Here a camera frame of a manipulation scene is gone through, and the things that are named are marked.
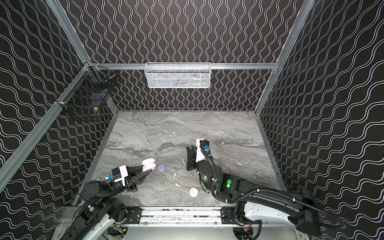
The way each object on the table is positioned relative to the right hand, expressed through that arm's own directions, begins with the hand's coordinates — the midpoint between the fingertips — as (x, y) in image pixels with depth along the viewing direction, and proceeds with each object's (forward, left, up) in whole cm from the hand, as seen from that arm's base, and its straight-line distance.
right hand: (188, 148), depth 67 cm
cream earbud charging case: (-9, +15, +2) cm, 18 cm away
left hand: (-11, +15, +3) cm, 19 cm away
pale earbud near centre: (+9, +5, -27) cm, 29 cm away
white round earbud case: (-10, -2, -28) cm, 30 cm away
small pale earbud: (-1, +9, -27) cm, 29 cm away
